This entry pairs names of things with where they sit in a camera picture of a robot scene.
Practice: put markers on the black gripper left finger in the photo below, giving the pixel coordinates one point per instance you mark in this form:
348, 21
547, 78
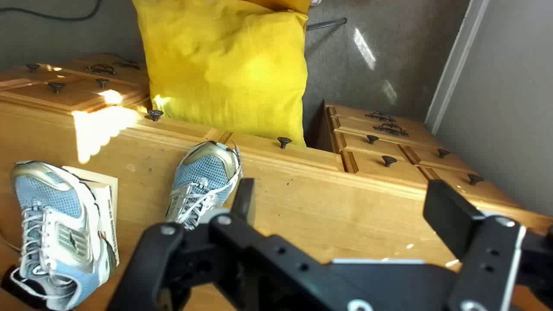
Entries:
253, 270

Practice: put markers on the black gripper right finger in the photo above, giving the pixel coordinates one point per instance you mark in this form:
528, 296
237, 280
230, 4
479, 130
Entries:
490, 259

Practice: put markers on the blue white sneaker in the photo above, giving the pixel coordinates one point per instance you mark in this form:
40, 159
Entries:
52, 230
201, 178

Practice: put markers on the yellow pillow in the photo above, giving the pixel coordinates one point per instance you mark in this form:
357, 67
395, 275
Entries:
230, 69

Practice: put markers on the thin black metal leg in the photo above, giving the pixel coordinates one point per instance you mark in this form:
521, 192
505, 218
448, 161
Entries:
329, 24

